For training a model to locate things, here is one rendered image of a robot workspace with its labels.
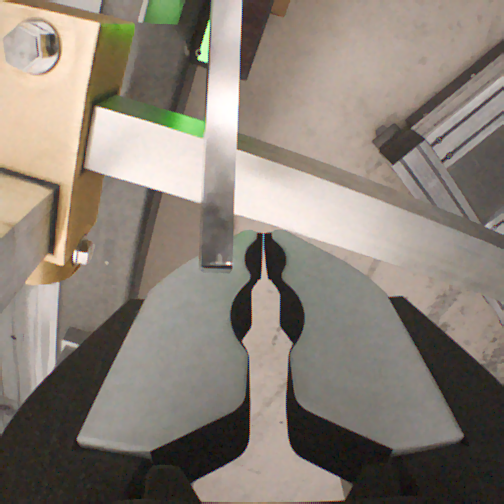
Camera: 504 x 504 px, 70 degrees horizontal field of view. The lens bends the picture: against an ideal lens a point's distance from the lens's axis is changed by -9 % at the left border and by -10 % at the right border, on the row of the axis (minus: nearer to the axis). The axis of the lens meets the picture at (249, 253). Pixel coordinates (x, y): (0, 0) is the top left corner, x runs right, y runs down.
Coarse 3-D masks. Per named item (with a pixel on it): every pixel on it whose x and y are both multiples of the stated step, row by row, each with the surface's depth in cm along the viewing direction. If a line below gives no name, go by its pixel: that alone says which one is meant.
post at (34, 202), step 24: (0, 192) 15; (24, 192) 15; (48, 192) 16; (0, 216) 14; (24, 216) 14; (48, 216) 17; (0, 240) 13; (24, 240) 15; (48, 240) 18; (0, 264) 13; (24, 264) 15; (0, 288) 14; (0, 312) 14
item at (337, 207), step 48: (96, 144) 17; (144, 144) 17; (192, 144) 17; (240, 144) 18; (192, 192) 18; (240, 192) 18; (288, 192) 18; (336, 192) 18; (384, 192) 19; (336, 240) 19; (384, 240) 19; (432, 240) 19; (480, 240) 19; (480, 288) 20
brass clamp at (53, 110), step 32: (0, 0) 13; (32, 0) 15; (0, 32) 13; (64, 32) 13; (96, 32) 13; (128, 32) 17; (0, 64) 14; (64, 64) 14; (96, 64) 14; (0, 96) 14; (32, 96) 15; (64, 96) 15; (96, 96) 16; (0, 128) 15; (32, 128) 15; (64, 128) 15; (0, 160) 16; (32, 160) 16; (64, 160) 16; (64, 192) 17; (96, 192) 21; (64, 224) 18; (64, 256) 19
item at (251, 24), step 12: (252, 0) 26; (264, 0) 26; (252, 12) 26; (264, 12) 26; (252, 24) 27; (240, 36) 27; (252, 36) 27; (240, 48) 28; (252, 48) 28; (240, 60) 28; (240, 72) 29
